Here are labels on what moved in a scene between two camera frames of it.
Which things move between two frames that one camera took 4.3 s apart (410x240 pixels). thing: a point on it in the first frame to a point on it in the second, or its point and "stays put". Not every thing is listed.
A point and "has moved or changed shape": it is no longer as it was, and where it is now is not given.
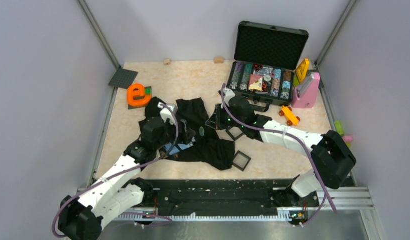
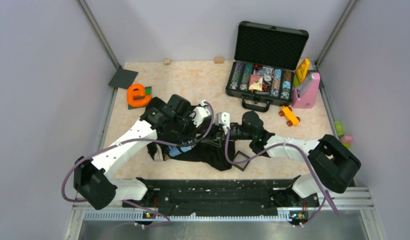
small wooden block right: (219, 60) stays put
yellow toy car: (291, 118) stays put
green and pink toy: (347, 139) stays put
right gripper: (217, 119) to (221, 135)
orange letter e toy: (136, 97) stays put
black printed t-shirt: (206, 146) has moved or changed shape
